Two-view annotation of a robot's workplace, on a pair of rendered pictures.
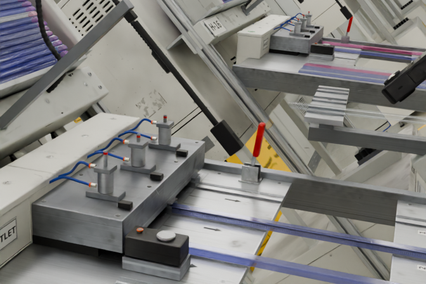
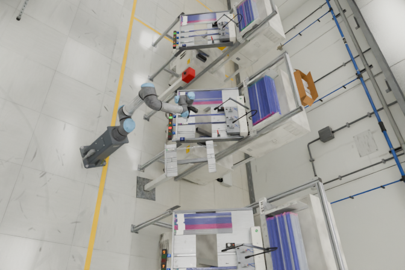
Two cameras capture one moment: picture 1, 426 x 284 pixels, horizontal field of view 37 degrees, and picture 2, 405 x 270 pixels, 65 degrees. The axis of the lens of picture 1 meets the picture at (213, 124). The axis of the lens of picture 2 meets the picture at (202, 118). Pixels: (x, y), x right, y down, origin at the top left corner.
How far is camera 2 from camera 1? 3.70 m
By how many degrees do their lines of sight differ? 108
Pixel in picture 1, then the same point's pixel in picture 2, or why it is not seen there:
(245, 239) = (213, 119)
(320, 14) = not seen: outside the picture
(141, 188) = (227, 114)
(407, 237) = (193, 128)
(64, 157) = (240, 114)
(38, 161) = (241, 111)
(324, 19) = not seen: outside the picture
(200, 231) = (219, 119)
